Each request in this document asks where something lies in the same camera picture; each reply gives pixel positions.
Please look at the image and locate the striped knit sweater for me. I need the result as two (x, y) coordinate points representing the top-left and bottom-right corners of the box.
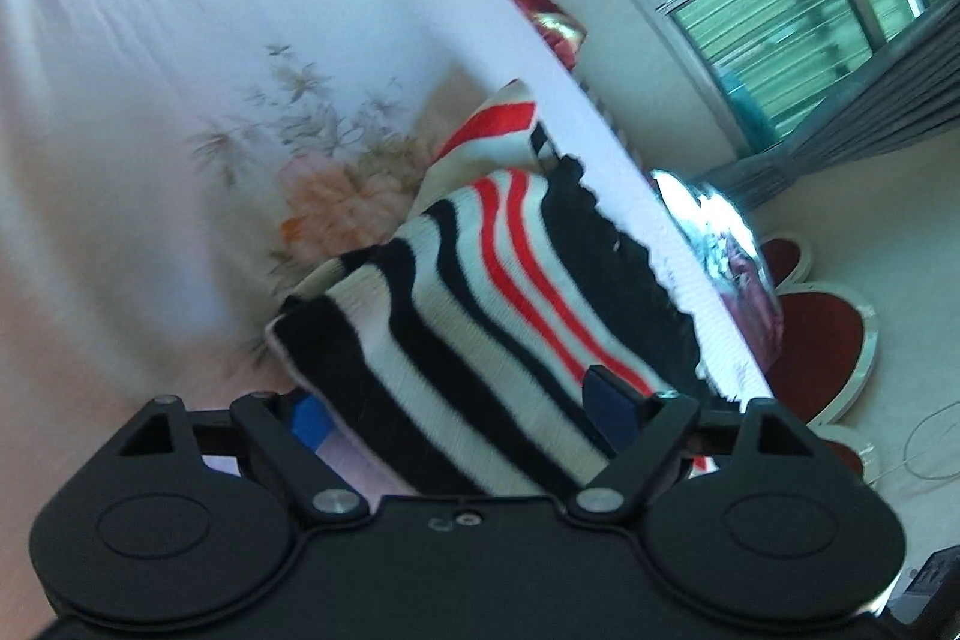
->
(267, 81), (731, 497)

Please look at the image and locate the shiny maroon quilt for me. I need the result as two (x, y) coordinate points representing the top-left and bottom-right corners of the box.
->
(649, 169), (784, 374)

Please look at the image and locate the red padded headboard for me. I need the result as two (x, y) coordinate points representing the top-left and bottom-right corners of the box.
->
(760, 232), (878, 484)

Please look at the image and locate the floral bed sheet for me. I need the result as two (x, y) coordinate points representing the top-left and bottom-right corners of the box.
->
(2, 0), (766, 638)

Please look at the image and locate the red pillow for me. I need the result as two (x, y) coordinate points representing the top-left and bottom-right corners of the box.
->
(512, 0), (587, 71)

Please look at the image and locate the grey curtain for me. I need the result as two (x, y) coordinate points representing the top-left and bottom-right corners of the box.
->
(701, 0), (958, 211)

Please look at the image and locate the white cable on floor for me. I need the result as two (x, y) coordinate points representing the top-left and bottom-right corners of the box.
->
(860, 399), (960, 488)

